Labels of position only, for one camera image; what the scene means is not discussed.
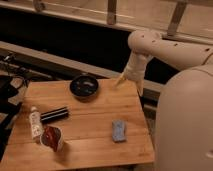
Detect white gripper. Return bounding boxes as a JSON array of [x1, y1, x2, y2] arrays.
[[115, 52, 148, 97]]

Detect blue sponge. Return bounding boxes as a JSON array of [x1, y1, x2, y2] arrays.
[[112, 120, 126, 142]]

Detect black rectangular case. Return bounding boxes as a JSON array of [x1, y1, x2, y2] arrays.
[[41, 107, 69, 123]]

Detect white plastic bottle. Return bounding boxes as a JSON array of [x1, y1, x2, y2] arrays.
[[29, 106, 43, 143]]

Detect dark ceramic bowl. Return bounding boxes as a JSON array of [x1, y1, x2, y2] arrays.
[[70, 75, 99, 98]]

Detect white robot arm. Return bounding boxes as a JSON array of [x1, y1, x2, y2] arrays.
[[118, 30, 213, 171]]

